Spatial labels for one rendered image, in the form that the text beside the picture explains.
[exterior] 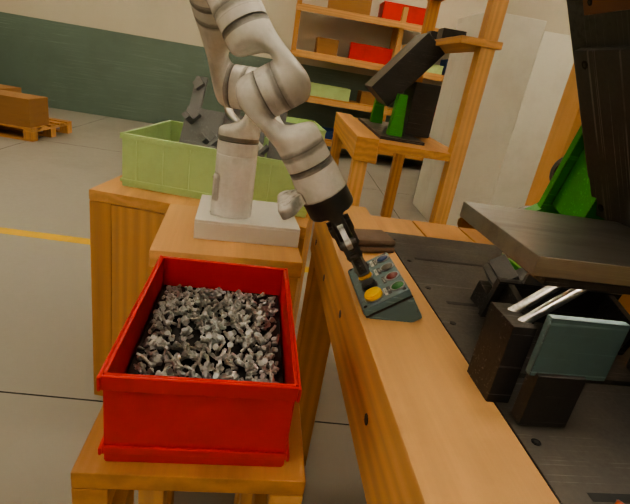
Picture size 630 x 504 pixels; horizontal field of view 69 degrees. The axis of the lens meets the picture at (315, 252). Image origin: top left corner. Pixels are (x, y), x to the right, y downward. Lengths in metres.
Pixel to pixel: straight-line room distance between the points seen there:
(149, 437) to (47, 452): 1.22
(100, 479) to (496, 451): 0.43
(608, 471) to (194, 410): 0.45
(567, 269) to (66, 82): 8.22
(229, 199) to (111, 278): 0.71
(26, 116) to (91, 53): 2.52
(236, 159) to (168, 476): 0.67
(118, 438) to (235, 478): 0.14
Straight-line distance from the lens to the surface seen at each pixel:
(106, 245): 1.62
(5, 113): 6.11
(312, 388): 1.49
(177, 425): 0.56
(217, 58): 0.98
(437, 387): 0.62
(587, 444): 0.64
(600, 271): 0.46
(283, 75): 0.66
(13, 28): 8.71
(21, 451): 1.81
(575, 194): 0.71
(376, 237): 0.99
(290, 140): 0.67
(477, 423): 0.59
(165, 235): 1.07
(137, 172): 1.60
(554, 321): 0.55
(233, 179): 1.05
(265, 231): 1.05
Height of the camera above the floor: 1.24
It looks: 22 degrees down
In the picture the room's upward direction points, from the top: 10 degrees clockwise
